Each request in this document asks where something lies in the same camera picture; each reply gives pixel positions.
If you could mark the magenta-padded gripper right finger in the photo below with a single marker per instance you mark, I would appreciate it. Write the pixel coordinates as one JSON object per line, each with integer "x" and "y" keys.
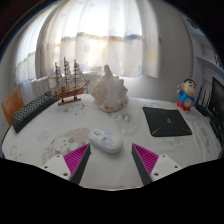
{"x": 148, "y": 160}

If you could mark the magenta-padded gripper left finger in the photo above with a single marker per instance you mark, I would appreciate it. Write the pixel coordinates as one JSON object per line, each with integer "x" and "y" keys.
{"x": 75, "y": 159}

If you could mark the white cartoon-print computer mouse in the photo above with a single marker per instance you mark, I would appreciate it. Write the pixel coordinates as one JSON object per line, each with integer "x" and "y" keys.
{"x": 106, "y": 140}

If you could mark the black mouse pad green lines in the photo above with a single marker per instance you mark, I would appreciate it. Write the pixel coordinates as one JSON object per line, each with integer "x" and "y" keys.
{"x": 166, "y": 121}

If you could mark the white cartoon-print tablecloth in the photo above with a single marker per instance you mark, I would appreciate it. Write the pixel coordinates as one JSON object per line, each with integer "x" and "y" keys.
{"x": 66, "y": 126}

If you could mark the black computer keyboard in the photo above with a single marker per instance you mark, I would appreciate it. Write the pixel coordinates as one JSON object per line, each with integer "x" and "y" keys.
{"x": 31, "y": 110}

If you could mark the wooden model sailing ship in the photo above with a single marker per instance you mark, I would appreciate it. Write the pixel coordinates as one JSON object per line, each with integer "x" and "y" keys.
{"x": 68, "y": 91}

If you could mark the cartoon boy figurine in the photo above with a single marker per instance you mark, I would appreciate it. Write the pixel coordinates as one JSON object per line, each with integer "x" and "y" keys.
{"x": 186, "y": 96}

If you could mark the black router with antennas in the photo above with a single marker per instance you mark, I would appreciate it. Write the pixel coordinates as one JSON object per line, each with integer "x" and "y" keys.
{"x": 204, "y": 109}

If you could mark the large white conch shell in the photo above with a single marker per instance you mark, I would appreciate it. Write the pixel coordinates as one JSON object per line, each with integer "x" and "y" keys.
{"x": 110, "y": 91}

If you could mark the white radiator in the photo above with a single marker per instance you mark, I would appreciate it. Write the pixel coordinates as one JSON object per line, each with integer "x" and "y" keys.
{"x": 40, "y": 86}

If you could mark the brown wooden chair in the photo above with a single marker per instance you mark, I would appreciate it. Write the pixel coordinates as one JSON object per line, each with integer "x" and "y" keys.
{"x": 11, "y": 105}

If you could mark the black computer monitor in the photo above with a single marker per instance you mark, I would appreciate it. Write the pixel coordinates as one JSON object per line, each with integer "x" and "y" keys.
{"x": 218, "y": 96}

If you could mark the white star-print curtain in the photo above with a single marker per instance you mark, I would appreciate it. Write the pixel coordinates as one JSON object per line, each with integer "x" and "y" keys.
{"x": 96, "y": 36}

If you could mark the white wall shelf unit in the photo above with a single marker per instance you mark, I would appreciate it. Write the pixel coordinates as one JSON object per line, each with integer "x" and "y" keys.
{"x": 210, "y": 60}

